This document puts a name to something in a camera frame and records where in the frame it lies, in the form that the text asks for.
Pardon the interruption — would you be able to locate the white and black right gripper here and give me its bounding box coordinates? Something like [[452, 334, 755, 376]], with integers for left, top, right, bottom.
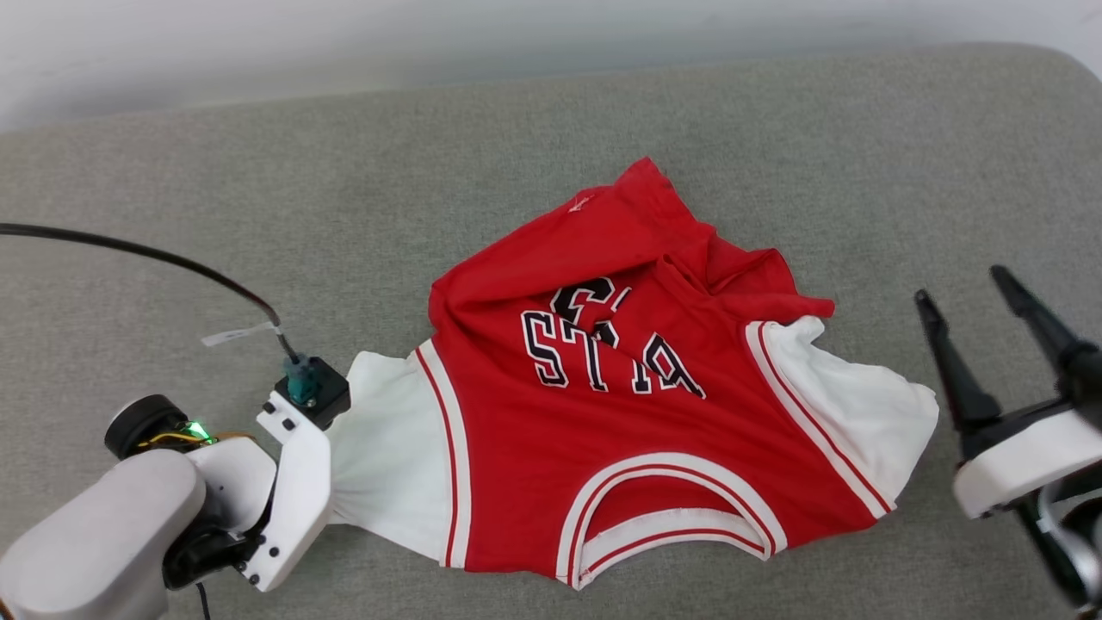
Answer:
[[914, 265, 1102, 521]]

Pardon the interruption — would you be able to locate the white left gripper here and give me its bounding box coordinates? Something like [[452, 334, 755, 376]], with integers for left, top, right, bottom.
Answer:
[[237, 392, 335, 594]]

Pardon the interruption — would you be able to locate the red and white basketball jersey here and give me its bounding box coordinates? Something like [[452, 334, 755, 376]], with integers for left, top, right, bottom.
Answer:
[[327, 157, 940, 592]]

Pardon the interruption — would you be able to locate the grey fabric sofa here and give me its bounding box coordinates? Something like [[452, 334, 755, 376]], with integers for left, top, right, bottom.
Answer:
[[0, 43, 1102, 620]]

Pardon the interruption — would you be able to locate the white cable label tag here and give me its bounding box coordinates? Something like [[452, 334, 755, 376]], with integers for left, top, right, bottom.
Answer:
[[201, 322, 279, 348]]

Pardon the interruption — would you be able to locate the black camera cable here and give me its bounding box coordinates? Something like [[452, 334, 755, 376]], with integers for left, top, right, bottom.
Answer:
[[0, 222, 304, 369]]

